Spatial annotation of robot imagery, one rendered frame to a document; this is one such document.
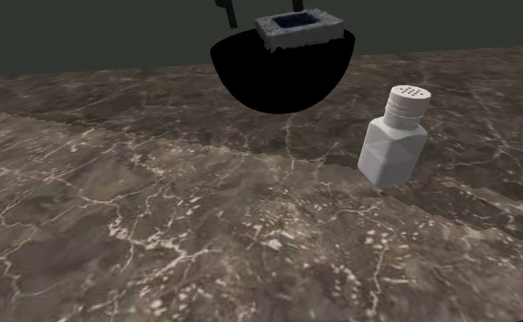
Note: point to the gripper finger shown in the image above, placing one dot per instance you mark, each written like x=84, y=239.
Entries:
x=298, y=5
x=229, y=13

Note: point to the grey hollow block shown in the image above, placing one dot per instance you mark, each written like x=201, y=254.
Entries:
x=328, y=27

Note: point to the black bowl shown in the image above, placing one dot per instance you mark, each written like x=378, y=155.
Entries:
x=279, y=80

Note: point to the white salt shaker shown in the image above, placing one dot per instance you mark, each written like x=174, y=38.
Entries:
x=390, y=151

